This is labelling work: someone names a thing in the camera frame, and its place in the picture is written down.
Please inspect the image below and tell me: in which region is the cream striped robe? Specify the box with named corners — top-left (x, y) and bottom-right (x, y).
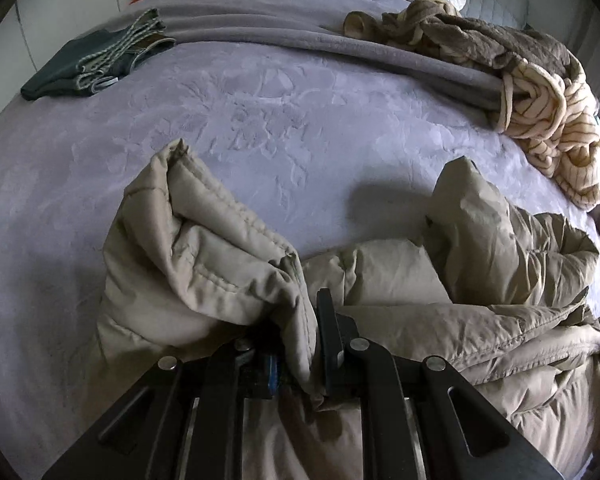
top-left (495, 55), bottom-right (600, 238)

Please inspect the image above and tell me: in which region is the beige puffer jacket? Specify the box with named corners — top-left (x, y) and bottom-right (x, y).
top-left (77, 139), bottom-right (600, 480)

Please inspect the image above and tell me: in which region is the dark green folded garment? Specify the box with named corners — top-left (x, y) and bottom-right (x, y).
top-left (20, 8), bottom-right (177, 102)

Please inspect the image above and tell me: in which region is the grey fleece blanket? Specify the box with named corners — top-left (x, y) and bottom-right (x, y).
top-left (100, 0), bottom-right (511, 111)

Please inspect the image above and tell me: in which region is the brown fleece garment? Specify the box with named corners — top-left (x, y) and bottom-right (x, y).
top-left (343, 0), bottom-right (586, 106)

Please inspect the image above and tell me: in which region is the lavender embossed bedspread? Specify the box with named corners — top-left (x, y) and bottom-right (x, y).
top-left (0, 0), bottom-right (600, 461)

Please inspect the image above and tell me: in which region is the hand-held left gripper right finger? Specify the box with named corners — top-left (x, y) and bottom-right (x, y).
top-left (316, 288), bottom-right (563, 480)

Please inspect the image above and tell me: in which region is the white wardrobe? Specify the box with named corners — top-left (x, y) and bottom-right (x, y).
top-left (0, 0), bottom-right (131, 126)

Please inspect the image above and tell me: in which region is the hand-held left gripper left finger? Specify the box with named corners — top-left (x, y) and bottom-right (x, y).
top-left (41, 332), bottom-right (287, 480)

